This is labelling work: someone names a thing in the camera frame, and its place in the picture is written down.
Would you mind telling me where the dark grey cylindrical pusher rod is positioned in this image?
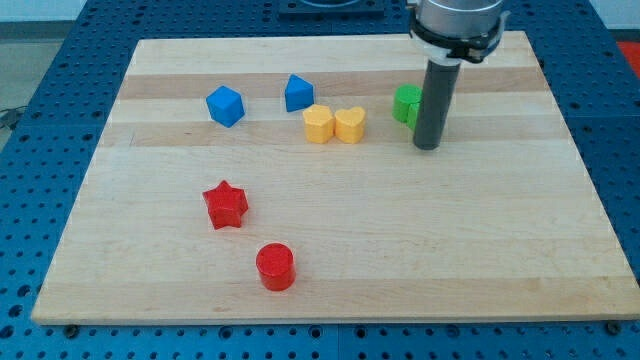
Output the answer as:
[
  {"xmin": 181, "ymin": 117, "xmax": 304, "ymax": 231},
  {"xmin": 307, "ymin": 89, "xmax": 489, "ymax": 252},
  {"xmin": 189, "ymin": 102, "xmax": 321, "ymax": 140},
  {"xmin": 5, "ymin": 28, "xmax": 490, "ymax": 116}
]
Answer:
[{"xmin": 413, "ymin": 61, "xmax": 460, "ymax": 150}]

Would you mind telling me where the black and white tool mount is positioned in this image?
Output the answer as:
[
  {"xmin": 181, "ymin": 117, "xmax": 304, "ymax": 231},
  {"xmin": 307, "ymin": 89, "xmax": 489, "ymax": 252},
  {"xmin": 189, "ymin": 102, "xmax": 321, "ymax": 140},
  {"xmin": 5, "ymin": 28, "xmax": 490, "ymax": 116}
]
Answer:
[{"xmin": 409, "ymin": 11, "xmax": 510, "ymax": 64}]

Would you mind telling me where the green cylinder block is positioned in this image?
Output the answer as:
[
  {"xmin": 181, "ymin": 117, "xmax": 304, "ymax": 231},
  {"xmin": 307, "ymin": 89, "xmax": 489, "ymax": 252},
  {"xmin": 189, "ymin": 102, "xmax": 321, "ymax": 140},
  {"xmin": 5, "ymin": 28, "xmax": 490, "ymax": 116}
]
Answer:
[{"xmin": 392, "ymin": 84, "xmax": 422, "ymax": 123}]

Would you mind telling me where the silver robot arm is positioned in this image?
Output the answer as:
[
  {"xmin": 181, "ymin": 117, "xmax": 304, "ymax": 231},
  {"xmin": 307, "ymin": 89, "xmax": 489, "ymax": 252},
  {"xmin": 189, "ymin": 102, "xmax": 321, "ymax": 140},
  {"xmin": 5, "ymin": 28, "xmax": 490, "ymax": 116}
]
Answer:
[{"xmin": 408, "ymin": 0, "xmax": 509, "ymax": 150}]

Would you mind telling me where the yellow heart block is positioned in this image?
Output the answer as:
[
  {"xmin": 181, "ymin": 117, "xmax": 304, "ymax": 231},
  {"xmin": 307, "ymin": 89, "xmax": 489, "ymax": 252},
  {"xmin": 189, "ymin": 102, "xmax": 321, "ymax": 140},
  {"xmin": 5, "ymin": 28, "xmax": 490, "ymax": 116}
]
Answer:
[{"xmin": 335, "ymin": 107, "xmax": 366, "ymax": 144}]

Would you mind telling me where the yellow pentagon block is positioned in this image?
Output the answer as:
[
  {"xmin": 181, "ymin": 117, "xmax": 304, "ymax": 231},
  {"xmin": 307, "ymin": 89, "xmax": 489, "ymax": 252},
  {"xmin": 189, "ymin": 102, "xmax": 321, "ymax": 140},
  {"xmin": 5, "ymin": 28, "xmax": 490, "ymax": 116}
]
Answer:
[{"xmin": 302, "ymin": 104, "xmax": 335, "ymax": 144}]

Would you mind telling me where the blue triangle block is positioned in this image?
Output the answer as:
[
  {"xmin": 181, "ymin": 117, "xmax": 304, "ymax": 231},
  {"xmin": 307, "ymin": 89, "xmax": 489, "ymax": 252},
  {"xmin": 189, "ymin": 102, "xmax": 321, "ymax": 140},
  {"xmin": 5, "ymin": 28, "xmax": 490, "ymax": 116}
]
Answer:
[{"xmin": 284, "ymin": 74, "xmax": 315, "ymax": 112}]

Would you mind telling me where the wooden board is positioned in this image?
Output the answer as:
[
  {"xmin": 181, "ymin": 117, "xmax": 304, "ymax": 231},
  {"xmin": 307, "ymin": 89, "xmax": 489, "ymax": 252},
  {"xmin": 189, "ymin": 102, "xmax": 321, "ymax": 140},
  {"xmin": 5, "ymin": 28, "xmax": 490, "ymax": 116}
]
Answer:
[{"xmin": 32, "ymin": 31, "xmax": 639, "ymax": 325}]

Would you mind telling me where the blue cube block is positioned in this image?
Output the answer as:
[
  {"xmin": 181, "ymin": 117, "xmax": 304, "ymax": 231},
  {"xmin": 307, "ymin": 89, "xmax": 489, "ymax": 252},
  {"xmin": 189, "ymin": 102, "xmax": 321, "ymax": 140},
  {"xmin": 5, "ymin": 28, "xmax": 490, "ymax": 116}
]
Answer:
[{"xmin": 206, "ymin": 85, "xmax": 245, "ymax": 128}]

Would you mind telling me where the red cylinder block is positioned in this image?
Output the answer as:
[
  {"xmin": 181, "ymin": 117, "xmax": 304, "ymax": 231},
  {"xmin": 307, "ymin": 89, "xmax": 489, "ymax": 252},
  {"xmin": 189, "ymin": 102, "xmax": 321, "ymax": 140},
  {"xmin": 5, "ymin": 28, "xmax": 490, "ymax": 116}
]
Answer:
[{"xmin": 256, "ymin": 243, "xmax": 296, "ymax": 291}]

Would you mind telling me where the red star block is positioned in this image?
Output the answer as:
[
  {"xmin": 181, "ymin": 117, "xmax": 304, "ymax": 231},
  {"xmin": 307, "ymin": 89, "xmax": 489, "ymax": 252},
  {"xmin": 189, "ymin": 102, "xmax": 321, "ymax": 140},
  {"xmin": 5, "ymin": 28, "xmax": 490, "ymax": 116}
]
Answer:
[{"xmin": 202, "ymin": 180, "xmax": 249, "ymax": 230}]

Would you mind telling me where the dark blue base plate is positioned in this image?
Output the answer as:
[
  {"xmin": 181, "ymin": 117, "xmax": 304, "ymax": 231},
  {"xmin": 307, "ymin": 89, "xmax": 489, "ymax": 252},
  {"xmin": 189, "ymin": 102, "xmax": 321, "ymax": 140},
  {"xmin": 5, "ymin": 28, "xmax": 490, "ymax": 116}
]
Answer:
[{"xmin": 278, "ymin": 0, "xmax": 385, "ymax": 20}]

